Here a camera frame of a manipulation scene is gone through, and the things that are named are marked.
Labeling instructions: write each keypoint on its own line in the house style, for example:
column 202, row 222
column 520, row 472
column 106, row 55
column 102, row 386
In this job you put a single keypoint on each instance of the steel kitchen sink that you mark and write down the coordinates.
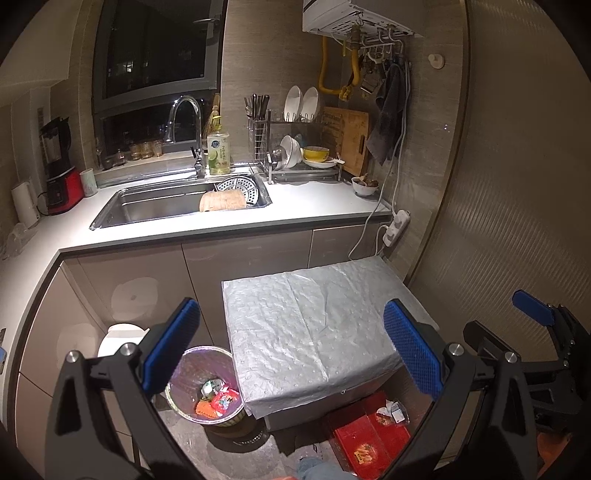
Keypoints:
column 152, row 203

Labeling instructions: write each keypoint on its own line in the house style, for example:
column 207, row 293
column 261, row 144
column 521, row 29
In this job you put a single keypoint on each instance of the chrome kitchen faucet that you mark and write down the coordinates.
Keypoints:
column 199, row 138

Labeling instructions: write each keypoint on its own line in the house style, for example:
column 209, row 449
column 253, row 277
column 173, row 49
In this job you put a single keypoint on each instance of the white bowl with food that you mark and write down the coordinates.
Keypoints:
column 364, row 189

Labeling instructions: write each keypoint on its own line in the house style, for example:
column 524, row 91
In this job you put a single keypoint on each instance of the metal dish rack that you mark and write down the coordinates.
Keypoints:
column 304, row 175

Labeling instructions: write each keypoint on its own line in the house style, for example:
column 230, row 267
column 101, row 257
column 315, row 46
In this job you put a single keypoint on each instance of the clear plastic bag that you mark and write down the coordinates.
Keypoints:
column 18, row 240

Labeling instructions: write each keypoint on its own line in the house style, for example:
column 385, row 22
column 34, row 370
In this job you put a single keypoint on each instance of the white round lid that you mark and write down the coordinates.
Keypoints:
column 120, row 339

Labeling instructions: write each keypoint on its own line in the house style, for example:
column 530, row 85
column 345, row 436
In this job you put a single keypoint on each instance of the small blue white carton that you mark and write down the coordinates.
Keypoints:
column 398, row 411

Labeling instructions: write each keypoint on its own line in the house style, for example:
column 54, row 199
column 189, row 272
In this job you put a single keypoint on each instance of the white water heater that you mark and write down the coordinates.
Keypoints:
column 351, row 14

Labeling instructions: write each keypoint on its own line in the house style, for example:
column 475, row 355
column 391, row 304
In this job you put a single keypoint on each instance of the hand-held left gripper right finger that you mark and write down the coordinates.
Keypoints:
column 411, row 346

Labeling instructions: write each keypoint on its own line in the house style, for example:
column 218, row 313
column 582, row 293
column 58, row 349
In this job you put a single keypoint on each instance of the wooden board in sink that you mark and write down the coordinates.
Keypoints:
column 221, row 201

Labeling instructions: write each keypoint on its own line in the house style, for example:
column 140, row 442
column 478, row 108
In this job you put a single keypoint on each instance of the person's leg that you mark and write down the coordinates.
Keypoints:
column 318, row 470

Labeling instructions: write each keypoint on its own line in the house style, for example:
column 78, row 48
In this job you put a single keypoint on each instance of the green dish soap bottle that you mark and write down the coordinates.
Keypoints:
column 218, row 154

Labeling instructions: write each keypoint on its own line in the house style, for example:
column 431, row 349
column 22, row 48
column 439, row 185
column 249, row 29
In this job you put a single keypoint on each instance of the row of glass jars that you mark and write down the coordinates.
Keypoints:
column 143, row 150

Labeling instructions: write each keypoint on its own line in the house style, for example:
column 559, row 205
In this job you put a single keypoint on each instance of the red black blender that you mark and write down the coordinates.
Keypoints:
column 64, row 194

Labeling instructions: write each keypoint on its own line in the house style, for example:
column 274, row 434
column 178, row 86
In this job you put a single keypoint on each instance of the yellow bowl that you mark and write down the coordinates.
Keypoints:
column 316, row 153

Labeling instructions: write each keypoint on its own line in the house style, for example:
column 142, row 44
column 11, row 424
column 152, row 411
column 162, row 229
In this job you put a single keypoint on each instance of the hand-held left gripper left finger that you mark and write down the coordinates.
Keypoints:
column 171, row 346

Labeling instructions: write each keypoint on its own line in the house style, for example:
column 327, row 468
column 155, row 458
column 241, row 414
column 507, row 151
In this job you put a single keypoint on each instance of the red packet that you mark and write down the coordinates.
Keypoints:
column 226, row 399

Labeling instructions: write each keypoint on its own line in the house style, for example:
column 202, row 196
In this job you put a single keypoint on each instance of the metal cutlery holder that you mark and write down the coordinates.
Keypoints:
column 258, row 138

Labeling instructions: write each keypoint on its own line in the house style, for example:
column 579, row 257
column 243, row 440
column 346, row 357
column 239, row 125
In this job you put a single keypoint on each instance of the white paper towel roll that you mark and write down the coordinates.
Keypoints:
column 25, row 205

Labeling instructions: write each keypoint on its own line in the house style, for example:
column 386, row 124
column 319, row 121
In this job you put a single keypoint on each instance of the trash bin with clear bag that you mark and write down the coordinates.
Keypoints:
column 207, row 364

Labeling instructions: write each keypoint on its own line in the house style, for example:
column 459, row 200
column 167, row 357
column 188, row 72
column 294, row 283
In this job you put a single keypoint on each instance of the red box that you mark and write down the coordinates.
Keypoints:
column 360, row 438

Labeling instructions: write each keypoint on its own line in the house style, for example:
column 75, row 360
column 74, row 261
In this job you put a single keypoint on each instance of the grey hanging towel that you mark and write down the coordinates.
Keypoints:
column 385, row 124

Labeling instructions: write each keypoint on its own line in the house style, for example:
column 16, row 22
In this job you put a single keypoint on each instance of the white plate with spoon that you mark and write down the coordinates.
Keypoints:
column 318, row 164

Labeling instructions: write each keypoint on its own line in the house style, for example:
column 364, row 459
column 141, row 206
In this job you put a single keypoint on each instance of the person's right forearm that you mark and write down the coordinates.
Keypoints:
column 554, row 454

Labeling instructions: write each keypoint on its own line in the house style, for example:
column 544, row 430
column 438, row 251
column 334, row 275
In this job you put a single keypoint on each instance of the metal steamer tray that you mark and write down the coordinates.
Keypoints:
column 240, row 187

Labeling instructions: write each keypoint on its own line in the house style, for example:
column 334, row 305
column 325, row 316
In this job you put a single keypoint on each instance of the wooden cutting board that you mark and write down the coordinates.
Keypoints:
column 348, row 138

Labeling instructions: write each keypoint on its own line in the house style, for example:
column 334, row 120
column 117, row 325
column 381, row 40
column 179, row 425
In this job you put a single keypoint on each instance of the white cup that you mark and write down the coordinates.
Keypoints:
column 88, row 181

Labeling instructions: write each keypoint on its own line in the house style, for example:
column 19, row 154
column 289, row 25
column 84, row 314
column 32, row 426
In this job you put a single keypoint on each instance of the stacked white bowls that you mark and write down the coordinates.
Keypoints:
column 291, row 152

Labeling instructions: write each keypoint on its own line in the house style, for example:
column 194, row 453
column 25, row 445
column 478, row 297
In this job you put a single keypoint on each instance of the wall hook rail with utensils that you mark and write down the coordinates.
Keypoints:
column 369, row 78

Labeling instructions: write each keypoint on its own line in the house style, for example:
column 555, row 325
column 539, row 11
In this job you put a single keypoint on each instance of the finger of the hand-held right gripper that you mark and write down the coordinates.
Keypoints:
column 485, row 337
column 533, row 307

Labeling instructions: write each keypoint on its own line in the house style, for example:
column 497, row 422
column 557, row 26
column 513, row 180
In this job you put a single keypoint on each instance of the wide orange foam net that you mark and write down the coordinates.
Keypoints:
column 206, row 408

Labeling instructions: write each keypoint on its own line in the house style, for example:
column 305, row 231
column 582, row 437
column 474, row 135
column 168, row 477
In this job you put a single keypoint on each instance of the round wall hook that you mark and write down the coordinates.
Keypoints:
column 436, row 60

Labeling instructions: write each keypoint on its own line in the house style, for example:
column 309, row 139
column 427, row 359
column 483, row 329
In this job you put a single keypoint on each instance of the dark window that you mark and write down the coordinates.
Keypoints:
column 152, row 55

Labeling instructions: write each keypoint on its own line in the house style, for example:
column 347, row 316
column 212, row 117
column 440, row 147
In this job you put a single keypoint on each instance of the white upright plate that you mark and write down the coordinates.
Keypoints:
column 311, row 104
column 293, row 104

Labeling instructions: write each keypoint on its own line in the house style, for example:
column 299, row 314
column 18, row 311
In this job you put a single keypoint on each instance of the white power strip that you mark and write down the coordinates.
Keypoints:
column 397, row 226

